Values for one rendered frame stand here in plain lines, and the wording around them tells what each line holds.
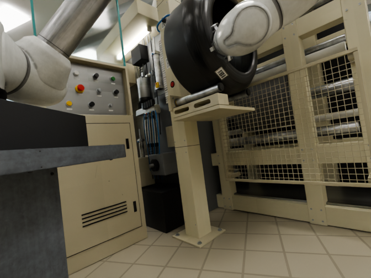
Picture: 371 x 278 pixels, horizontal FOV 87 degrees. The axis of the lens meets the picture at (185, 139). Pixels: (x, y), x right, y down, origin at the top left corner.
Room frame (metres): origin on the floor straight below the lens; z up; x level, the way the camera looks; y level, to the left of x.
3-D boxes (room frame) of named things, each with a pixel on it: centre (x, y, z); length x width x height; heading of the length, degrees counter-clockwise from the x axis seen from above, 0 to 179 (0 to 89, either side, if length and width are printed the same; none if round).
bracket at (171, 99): (1.35, -0.07, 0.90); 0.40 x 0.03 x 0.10; 134
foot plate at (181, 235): (1.39, -0.01, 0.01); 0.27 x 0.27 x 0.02; 44
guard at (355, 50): (1.28, -0.59, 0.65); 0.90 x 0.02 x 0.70; 44
